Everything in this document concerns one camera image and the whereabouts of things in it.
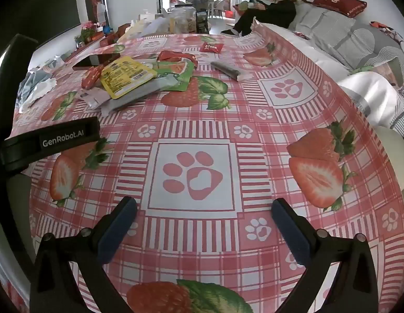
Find dark rectangular box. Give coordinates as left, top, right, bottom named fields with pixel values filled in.
left=72, top=53, right=121, bottom=70

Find white plastic bags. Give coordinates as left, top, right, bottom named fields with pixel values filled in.
left=119, top=18, right=172, bottom=41

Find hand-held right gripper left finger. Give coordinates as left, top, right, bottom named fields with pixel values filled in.
left=29, top=196, right=139, bottom=313

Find grey sofa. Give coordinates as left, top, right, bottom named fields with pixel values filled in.
left=254, top=0, right=404, bottom=131

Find long red snack packet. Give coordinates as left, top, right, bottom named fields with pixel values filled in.
left=81, top=64, right=105, bottom=90

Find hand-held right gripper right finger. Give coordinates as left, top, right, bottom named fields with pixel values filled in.
left=271, top=197, right=380, bottom=313

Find dark snack bar clear wrapper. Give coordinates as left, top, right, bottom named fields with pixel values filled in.
left=210, top=60, right=253, bottom=82

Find white snack packet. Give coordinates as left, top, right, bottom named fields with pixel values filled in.
left=76, top=88, right=108, bottom=108

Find pink flower pot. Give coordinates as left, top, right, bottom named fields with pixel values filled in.
left=75, top=21, right=97, bottom=44

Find clear plastic jar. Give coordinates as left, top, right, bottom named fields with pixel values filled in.
left=169, top=7, right=198, bottom=34

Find yellow snack packet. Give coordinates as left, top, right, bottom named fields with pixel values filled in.
left=100, top=56, right=158, bottom=100

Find white chair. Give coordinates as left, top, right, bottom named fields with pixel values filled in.
left=373, top=125, right=404, bottom=190

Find green snack packet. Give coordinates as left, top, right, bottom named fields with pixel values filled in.
left=153, top=59, right=195, bottom=92

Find black television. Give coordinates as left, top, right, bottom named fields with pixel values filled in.
left=26, top=0, right=82, bottom=49

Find strawberry print checked tablecloth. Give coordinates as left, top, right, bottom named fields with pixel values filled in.
left=0, top=23, right=404, bottom=313

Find grey striped pillow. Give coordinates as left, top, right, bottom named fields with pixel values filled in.
left=293, top=7, right=356, bottom=41

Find wide red snack packet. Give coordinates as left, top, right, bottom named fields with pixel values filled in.
left=156, top=50, right=198, bottom=67

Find white blanket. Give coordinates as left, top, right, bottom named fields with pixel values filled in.
left=339, top=70, right=404, bottom=128

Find crumpled white blue cloth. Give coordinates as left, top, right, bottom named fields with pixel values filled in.
left=16, top=67, right=57, bottom=113

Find dining table with chairs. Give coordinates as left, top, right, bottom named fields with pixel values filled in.
left=176, top=0, right=227, bottom=17

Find red cushion with gold characters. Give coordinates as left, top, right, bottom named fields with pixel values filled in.
left=311, top=0, right=368, bottom=18

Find grey snack packet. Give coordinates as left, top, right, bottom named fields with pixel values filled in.
left=101, top=73, right=186, bottom=116

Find dark container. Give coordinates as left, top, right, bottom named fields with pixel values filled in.
left=195, top=7, right=210, bottom=33

